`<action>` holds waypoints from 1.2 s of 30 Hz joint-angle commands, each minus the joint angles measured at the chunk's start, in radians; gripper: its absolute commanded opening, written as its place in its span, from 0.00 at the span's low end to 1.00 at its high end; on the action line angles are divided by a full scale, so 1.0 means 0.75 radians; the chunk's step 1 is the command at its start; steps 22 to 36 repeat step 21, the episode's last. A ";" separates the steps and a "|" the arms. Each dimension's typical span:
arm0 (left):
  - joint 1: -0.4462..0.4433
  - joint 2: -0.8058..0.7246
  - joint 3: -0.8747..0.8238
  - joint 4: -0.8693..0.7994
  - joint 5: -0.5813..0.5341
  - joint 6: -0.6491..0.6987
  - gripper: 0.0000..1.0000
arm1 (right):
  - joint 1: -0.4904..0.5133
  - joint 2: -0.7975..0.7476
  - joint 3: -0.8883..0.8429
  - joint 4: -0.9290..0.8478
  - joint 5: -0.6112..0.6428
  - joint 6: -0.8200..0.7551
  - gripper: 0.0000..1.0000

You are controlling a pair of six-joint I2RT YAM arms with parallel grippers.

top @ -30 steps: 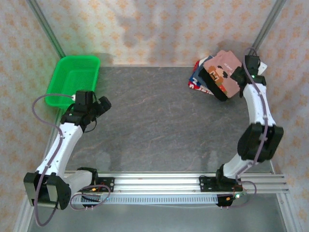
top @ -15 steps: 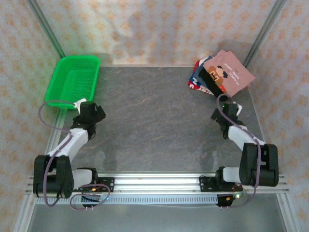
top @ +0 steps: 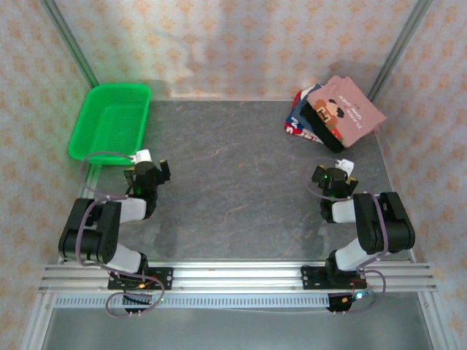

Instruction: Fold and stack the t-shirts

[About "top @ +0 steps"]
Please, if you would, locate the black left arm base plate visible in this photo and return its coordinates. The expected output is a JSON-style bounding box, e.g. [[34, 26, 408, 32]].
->
[[107, 267, 174, 292]]

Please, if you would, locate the green plastic basket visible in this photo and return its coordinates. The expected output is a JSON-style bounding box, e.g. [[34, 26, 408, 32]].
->
[[67, 83, 153, 167]]

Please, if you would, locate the black wiring bracket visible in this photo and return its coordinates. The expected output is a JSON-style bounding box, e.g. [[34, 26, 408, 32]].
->
[[325, 290, 369, 315]]

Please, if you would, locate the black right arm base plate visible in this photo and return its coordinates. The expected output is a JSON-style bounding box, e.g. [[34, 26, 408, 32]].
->
[[301, 265, 366, 292]]

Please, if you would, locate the aluminium frame leg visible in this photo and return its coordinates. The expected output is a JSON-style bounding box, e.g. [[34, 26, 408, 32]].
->
[[20, 293, 55, 350], [417, 291, 449, 350]]

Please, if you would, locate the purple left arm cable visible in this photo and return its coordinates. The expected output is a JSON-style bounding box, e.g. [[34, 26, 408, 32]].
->
[[74, 151, 166, 319]]

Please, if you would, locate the pale grey folded t-shirt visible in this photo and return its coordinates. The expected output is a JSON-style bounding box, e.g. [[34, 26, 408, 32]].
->
[[293, 87, 314, 109]]

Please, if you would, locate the red blue printed folded t-shirt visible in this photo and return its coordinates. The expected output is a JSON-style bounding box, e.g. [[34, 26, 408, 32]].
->
[[283, 109, 325, 145]]

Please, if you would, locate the black folded t-shirt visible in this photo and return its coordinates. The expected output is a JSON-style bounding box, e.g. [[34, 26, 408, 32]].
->
[[299, 104, 347, 154]]

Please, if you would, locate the white slotted cable duct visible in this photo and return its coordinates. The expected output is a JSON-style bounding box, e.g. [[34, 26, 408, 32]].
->
[[53, 293, 331, 310]]

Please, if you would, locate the pink t-shirt with pixel print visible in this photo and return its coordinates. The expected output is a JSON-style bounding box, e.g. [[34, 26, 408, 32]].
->
[[308, 75, 387, 149]]

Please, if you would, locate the aluminium mounting rail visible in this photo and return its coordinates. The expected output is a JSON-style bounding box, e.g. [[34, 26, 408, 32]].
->
[[38, 259, 438, 295]]

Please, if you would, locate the aluminium corner post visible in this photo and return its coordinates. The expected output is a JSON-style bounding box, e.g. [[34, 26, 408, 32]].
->
[[39, 0, 100, 88], [366, 0, 435, 103]]

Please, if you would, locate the slate blue folded t-shirt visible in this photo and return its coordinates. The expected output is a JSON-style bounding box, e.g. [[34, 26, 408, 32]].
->
[[291, 84, 324, 127]]

